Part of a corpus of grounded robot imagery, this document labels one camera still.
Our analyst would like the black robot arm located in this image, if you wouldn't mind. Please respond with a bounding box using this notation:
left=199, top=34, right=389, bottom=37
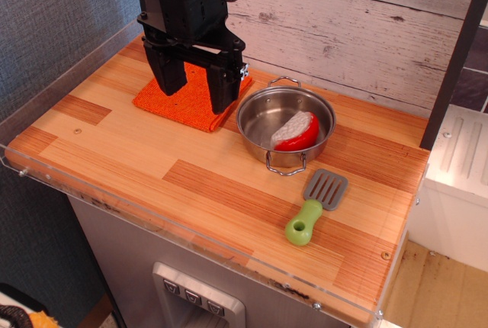
left=137, top=0, right=246, bottom=114

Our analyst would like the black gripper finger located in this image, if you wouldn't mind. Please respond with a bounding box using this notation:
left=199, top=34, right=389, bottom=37
left=143, top=40, right=187, bottom=95
left=206, top=66, right=241, bottom=114

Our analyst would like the yellow and black object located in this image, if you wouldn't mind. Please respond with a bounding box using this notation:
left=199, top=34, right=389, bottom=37
left=1, top=305, right=60, bottom=328

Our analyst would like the grey spatula with green handle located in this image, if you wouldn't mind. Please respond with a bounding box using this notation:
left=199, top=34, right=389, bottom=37
left=284, top=169, right=348, bottom=246

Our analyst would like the silver toy fridge cabinet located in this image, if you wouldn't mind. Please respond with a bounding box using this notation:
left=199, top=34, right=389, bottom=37
left=67, top=195, right=373, bottom=328

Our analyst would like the orange woven towel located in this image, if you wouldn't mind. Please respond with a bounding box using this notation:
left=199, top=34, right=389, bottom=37
left=133, top=63, right=236, bottom=133

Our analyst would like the clear acrylic table guard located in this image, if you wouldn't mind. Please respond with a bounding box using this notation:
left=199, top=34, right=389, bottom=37
left=1, top=24, right=429, bottom=327

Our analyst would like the red and white toy food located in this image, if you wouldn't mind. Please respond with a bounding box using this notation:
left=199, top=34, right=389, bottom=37
left=271, top=111, right=319, bottom=152

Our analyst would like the white cabinet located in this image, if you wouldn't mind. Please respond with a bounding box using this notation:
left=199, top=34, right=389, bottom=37
left=407, top=105, right=487, bottom=271

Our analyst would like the stainless steel pot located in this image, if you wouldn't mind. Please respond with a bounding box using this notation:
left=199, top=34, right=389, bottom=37
left=236, top=76, right=336, bottom=176

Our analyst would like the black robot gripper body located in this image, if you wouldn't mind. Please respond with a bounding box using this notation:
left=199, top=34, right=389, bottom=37
left=138, top=0, right=246, bottom=80

